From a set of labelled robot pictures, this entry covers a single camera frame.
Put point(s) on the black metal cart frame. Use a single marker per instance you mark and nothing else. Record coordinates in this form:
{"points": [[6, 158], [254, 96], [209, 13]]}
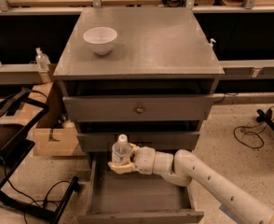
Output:
{"points": [[14, 147]]}

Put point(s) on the cardboard box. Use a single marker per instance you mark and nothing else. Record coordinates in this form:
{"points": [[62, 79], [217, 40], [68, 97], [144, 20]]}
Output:
{"points": [[54, 135]]}

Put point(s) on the clear pump dispenser bottle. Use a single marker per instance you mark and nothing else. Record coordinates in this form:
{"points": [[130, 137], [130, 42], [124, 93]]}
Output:
{"points": [[42, 59]]}

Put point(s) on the small white spray bottle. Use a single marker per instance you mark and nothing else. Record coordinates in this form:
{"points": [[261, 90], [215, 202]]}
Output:
{"points": [[212, 44]]}

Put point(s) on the grey wooden drawer cabinet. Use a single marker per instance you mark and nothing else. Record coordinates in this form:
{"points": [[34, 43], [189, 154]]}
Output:
{"points": [[158, 52]]}

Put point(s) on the clear plastic water bottle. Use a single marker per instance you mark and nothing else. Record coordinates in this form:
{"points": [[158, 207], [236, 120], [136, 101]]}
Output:
{"points": [[121, 150]]}

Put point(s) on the grey open bottom drawer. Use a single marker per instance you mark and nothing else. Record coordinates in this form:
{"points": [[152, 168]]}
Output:
{"points": [[135, 199]]}

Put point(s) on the white ceramic bowl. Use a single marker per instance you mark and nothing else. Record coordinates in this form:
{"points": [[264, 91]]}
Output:
{"points": [[101, 40]]}

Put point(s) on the grey top drawer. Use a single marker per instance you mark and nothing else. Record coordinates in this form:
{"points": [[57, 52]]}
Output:
{"points": [[138, 108]]}

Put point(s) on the black stand base right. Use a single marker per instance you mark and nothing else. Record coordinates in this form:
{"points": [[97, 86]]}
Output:
{"points": [[266, 117]]}

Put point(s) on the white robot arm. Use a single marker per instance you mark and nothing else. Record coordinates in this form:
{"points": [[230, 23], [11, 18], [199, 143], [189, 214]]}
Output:
{"points": [[180, 168]]}

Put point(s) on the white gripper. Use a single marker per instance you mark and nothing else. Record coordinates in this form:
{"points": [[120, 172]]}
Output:
{"points": [[143, 160]]}

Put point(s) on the grey middle drawer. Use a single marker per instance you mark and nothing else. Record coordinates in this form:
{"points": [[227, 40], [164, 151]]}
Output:
{"points": [[96, 142]]}

